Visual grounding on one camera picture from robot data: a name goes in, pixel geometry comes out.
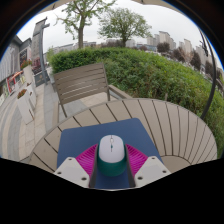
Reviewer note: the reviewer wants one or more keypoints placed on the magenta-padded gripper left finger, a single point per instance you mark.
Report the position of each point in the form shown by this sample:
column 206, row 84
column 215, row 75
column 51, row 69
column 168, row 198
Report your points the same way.
column 71, row 171

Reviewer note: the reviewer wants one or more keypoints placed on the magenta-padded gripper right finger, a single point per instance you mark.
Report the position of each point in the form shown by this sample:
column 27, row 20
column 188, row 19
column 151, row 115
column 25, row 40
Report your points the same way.
column 151, row 170

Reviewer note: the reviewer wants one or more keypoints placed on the white and green computer mouse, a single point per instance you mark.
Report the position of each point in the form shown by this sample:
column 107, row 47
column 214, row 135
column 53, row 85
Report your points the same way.
column 111, row 151

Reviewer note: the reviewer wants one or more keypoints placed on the blue mouse pad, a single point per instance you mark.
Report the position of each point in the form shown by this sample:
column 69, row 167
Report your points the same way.
column 80, row 136

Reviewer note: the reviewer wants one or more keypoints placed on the white planter with flowers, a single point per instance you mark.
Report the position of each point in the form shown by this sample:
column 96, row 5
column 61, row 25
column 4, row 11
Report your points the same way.
column 26, row 106

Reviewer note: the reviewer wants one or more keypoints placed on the brown slatted chair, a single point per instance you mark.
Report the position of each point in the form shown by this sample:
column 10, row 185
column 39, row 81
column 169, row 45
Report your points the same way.
column 81, row 83

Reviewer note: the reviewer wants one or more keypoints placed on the green hedge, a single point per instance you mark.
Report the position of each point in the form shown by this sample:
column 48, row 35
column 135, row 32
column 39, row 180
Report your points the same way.
column 150, row 73

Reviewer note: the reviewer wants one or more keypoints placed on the group of apartment buildings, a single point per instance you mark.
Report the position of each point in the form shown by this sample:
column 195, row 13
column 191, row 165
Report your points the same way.
column 165, row 37

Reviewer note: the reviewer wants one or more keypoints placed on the slim-trunked tree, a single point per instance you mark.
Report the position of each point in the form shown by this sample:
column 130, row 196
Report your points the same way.
column 80, row 33

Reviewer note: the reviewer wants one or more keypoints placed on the round-crowned tree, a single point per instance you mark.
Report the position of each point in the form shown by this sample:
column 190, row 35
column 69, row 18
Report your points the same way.
column 123, row 23

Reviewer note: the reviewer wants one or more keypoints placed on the beige parasol canopy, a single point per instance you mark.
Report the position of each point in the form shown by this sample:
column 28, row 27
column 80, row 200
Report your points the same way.
column 146, row 1

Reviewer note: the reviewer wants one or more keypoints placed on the tall grey sign post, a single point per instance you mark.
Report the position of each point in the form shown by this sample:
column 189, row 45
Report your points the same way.
column 40, row 50

